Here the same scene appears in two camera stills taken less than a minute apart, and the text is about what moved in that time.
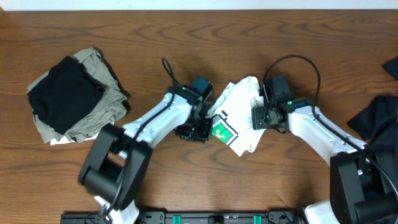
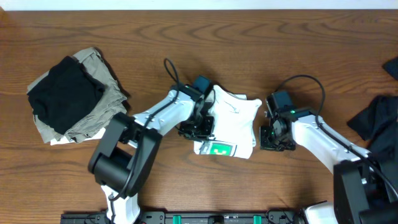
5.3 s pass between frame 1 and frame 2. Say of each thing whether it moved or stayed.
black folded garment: stayed
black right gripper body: moved
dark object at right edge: stayed
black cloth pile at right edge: stayed
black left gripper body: stayed
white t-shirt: moved
